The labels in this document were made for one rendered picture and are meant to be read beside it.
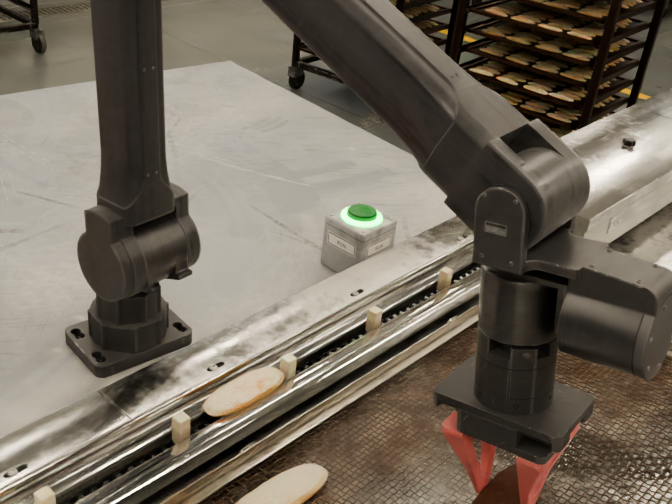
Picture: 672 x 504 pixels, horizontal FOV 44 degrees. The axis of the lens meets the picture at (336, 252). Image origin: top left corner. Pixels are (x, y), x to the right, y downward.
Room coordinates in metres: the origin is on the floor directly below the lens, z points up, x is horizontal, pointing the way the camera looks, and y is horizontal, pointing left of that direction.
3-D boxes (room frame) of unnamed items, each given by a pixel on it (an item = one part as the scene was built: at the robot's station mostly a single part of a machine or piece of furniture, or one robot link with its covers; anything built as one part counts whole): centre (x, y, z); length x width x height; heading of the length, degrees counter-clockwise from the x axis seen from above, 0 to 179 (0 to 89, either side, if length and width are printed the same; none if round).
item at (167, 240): (0.74, 0.20, 0.94); 0.09 x 0.05 x 0.10; 54
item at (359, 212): (0.97, -0.03, 0.90); 0.04 x 0.04 x 0.02
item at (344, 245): (0.97, -0.03, 0.84); 0.08 x 0.08 x 0.11; 50
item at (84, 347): (0.75, 0.22, 0.86); 0.12 x 0.09 x 0.08; 134
